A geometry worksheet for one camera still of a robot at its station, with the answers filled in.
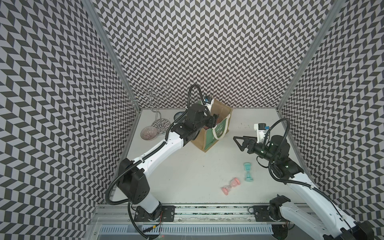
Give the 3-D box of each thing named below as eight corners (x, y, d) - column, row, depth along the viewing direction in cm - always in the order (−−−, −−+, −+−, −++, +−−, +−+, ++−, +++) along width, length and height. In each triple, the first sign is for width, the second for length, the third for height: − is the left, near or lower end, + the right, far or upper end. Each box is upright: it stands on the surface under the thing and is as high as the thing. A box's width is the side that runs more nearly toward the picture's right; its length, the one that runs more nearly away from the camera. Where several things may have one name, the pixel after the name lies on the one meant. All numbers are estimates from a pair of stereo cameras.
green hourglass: (244, 181, 85) (246, 179, 83) (243, 163, 92) (244, 161, 90) (251, 182, 85) (253, 180, 83) (249, 164, 92) (250, 162, 89)
